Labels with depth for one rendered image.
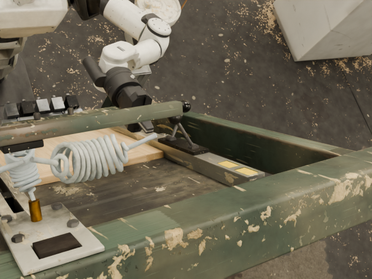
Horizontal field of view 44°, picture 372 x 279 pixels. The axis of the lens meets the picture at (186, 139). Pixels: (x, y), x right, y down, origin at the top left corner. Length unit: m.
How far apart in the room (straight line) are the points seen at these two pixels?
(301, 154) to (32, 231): 0.76
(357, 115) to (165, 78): 1.69
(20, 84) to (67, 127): 2.08
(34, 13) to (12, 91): 1.20
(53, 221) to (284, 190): 0.36
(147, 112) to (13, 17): 0.91
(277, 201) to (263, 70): 2.95
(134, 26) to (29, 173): 0.91
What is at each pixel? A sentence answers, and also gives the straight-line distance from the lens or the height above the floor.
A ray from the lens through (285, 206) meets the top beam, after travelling 0.74.
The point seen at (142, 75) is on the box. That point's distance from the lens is 1.97.
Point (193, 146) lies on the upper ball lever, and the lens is 1.21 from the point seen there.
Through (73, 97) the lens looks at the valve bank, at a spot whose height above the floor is 0.76.
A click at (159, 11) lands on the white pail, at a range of 3.00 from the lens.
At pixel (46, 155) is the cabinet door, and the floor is 1.18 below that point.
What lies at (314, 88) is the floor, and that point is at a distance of 3.86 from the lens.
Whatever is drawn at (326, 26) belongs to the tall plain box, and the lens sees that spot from 3.61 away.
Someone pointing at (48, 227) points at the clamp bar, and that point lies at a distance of 0.68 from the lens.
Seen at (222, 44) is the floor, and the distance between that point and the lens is 3.58.
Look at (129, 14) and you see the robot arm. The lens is 1.52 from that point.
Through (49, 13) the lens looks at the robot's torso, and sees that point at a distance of 1.52.
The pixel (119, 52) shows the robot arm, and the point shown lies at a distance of 1.27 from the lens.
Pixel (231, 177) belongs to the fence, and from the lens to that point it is 1.06.
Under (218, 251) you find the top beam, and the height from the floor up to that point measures 1.90.
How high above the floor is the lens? 2.49
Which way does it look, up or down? 56 degrees down
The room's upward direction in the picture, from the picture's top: 45 degrees clockwise
